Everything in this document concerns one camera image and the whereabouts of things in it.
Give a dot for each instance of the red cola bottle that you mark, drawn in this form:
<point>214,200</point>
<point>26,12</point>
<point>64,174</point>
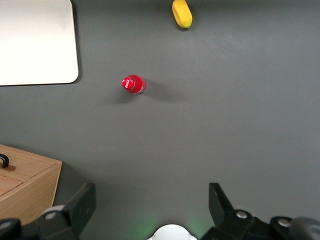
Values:
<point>135,85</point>

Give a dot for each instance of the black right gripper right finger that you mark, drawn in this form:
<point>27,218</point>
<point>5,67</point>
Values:
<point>221,207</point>

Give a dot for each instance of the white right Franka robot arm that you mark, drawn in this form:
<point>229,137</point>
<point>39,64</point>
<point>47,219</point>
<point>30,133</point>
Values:
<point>172,233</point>

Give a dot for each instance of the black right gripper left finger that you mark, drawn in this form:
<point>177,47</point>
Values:
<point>80,205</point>

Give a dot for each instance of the wooden drawer cabinet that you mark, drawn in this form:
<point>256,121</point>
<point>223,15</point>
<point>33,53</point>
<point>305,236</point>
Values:
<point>32,195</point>

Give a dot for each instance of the cream plastic tray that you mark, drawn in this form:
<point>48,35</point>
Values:
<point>35,42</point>

